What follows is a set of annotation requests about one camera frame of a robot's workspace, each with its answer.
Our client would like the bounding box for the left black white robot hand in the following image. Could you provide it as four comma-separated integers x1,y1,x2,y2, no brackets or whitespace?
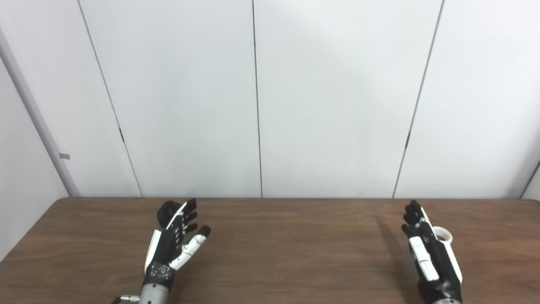
143,198,212,292

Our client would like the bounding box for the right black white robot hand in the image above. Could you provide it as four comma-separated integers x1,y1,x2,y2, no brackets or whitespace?
401,200,464,303

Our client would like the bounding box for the gray wall corner post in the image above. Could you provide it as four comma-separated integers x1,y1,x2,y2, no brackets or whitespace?
0,25,81,198

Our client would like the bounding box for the round black plastic part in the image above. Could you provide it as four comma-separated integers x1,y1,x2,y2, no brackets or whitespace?
157,201,180,229

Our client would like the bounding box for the white plastic ring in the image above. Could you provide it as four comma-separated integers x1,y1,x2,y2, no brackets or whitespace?
433,226,454,246

